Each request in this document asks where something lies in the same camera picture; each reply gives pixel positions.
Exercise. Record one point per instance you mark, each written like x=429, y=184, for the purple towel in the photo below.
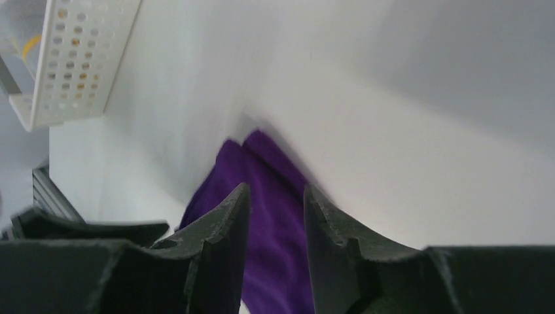
x=276, y=277

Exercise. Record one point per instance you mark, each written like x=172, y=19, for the yellow grey patterned towel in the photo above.
x=23, y=22

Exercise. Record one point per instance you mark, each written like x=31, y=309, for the white plastic basket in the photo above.
x=81, y=47

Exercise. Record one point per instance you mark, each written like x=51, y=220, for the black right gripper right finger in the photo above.
x=354, y=269

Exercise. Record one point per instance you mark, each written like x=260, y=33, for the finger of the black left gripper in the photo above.
x=37, y=224

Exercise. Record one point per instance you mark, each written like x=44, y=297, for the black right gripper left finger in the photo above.
x=198, y=269

